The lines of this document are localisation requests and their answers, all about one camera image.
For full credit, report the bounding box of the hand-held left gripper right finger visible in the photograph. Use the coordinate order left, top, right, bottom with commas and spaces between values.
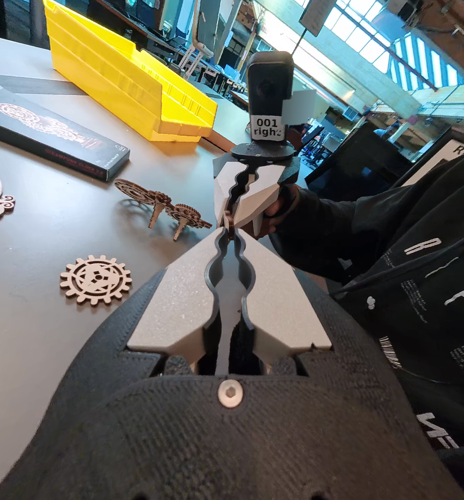
234, 228, 333, 372

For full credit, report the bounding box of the person's dark sweater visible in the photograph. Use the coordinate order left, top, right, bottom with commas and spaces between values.
326, 146, 464, 500

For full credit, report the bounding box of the grey desk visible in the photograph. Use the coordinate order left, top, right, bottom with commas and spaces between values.
0, 33, 311, 469

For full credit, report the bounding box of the yellow plastic bin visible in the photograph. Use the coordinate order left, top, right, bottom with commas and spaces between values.
44, 0, 218, 143

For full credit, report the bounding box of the wooden gear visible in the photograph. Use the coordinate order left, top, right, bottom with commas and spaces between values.
60, 255, 132, 306

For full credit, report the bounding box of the wooden gear assembly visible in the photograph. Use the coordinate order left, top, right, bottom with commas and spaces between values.
114, 179, 213, 241

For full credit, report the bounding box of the black and white printed sign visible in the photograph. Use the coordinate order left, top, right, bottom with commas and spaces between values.
390, 127, 464, 188

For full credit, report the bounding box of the person's right forearm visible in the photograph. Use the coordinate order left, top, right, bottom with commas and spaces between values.
271, 187, 358, 282

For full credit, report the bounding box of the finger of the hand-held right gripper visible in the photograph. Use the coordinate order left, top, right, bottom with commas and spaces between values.
214, 160, 256, 229
233, 166, 283, 229

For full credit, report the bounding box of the black puzzle box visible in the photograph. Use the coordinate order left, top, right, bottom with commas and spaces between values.
0, 72, 131, 182

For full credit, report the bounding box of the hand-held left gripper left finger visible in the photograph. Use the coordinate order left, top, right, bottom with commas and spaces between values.
126, 228, 228, 372

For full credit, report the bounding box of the hanging square sign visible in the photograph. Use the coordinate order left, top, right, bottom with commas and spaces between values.
299, 0, 337, 38

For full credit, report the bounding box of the black monitor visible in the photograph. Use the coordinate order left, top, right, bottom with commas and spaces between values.
306, 121, 412, 202

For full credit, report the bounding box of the person's right hand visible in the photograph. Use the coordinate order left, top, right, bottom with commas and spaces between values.
261, 184, 300, 237

